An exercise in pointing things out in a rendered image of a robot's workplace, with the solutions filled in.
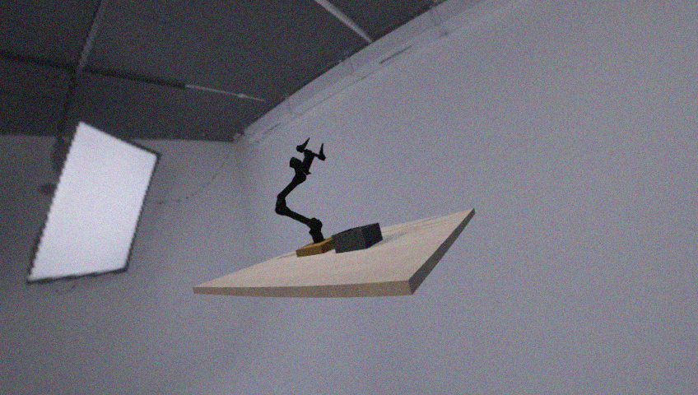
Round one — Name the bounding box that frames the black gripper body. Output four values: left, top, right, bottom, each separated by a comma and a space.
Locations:
296, 145, 326, 165

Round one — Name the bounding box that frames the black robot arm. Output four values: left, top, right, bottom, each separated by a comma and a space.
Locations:
276, 157, 325, 244

